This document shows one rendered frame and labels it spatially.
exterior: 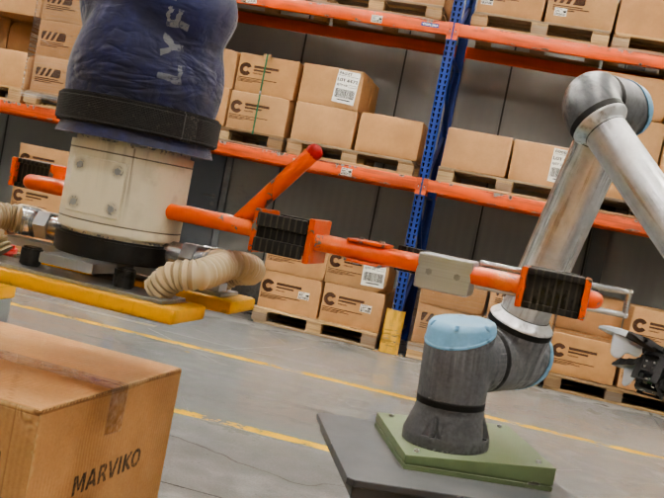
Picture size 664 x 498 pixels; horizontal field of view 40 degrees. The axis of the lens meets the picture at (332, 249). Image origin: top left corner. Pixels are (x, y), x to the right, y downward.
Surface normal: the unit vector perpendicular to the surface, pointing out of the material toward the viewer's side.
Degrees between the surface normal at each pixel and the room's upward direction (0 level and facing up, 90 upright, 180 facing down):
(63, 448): 90
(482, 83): 90
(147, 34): 74
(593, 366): 91
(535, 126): 90
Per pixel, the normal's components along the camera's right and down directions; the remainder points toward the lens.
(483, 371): 0.66, 0.15
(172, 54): 0.62, -0.14
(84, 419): 0.95, 0.20
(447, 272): -0.26, 0.00
